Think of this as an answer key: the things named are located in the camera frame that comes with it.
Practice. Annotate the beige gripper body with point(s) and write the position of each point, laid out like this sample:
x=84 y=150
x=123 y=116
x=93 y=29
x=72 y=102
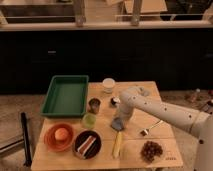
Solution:
x=124 y=115

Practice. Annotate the blue sponge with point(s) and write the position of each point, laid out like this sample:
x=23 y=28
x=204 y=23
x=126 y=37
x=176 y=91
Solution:
x=117 y=124

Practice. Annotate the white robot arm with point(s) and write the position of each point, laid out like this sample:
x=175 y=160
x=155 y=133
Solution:
x=197 y=123

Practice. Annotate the green plastic tray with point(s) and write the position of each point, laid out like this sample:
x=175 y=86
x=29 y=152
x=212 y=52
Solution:
x=66 y=96

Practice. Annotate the grey cloth piece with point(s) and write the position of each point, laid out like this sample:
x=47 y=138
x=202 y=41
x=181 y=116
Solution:
x=144 y=92

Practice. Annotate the metal fork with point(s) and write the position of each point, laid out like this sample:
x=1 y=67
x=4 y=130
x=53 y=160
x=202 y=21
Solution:
x=146 y=131

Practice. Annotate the white cup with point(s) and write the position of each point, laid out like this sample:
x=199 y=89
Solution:
x=108 y=84

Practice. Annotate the yellow banana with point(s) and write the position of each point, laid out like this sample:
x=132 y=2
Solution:
x=117 y=145

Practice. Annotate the green cup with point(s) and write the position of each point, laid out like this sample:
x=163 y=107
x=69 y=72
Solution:
x=89 y=121

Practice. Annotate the bunch of dark grapes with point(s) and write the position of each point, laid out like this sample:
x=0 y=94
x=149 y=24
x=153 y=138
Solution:
x=150 y=150

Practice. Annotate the bacon strips toy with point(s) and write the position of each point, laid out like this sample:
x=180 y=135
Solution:
x=86 y=145

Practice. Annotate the dark bowl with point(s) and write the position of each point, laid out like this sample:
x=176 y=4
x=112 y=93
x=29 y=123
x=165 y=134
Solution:
x=93 y=150

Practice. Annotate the orange fruit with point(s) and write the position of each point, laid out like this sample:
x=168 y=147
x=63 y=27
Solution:
x=61 y=134

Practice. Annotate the orange bowl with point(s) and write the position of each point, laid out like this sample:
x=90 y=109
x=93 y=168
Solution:
x=55 y=145

